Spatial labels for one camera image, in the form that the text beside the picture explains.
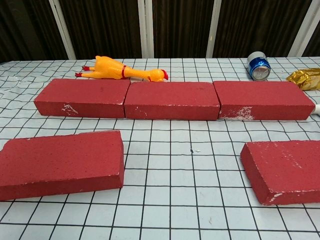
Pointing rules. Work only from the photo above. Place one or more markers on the red foam brick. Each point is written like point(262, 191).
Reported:
point(85, 96)
point(262, 98)
point(172, 100)
point(62, 162)
point(287, 167)

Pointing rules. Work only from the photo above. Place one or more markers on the white black grid tablecloth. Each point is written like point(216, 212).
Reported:
point(180, 175)

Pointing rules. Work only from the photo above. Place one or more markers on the yellow rubber chicken toy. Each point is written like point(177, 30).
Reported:
point(107, 68)

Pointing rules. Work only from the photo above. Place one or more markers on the blue silver drink can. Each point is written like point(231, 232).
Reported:
point(258, 66)

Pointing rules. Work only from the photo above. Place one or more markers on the gold foil snack packet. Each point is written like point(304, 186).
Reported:
point(306, 77)

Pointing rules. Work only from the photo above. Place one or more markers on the white metal frame post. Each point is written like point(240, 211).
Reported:
point(145, 27)
point(62, 30)
point(214, 27)
point(303, 30)

